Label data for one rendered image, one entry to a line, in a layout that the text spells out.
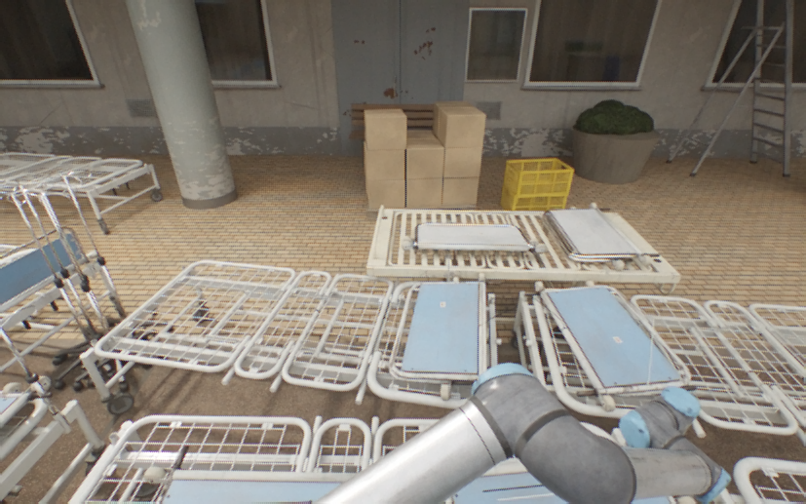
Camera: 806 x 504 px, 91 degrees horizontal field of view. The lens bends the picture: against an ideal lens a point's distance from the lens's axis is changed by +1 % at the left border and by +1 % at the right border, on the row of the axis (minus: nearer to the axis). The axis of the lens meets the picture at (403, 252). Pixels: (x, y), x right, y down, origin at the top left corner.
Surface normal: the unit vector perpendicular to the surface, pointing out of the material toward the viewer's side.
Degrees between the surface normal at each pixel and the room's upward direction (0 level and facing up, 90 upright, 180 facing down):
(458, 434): 23
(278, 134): 90
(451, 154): 90
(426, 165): 90
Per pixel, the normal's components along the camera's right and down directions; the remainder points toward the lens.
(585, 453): 0.09, -0.50
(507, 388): -0.36, -0.75
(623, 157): -0.12, 0.65
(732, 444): 0.00, -0.87
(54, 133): -0.01, 0.50
